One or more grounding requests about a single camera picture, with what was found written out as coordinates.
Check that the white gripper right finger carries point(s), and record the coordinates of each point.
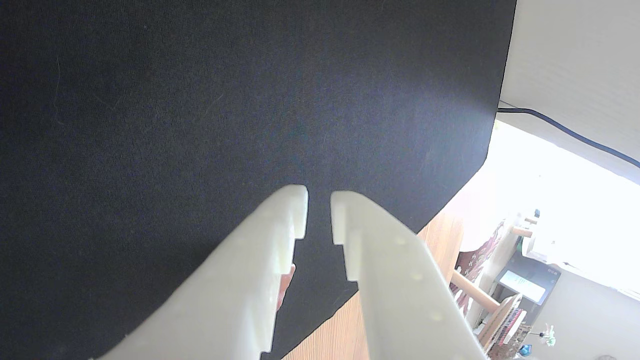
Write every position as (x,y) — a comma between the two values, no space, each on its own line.
(400,290)

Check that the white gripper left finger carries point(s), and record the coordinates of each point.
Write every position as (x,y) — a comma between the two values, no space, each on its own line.
(235,290)

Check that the small brown toy block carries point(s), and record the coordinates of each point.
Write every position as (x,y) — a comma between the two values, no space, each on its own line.
(285,287)

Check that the wooden chair with patterned cushion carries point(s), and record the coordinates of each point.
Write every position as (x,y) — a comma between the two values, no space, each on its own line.
(475,260)

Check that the stack of books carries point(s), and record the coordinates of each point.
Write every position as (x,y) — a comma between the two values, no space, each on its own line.
(505,320)

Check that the black box with pale screen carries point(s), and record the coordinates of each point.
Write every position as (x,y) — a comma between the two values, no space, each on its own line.
(537,272)

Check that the small white flower ornament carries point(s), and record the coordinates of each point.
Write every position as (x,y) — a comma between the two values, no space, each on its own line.
(547,336)

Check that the black fabric mat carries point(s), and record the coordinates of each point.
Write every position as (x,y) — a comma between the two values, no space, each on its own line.
(200,110)

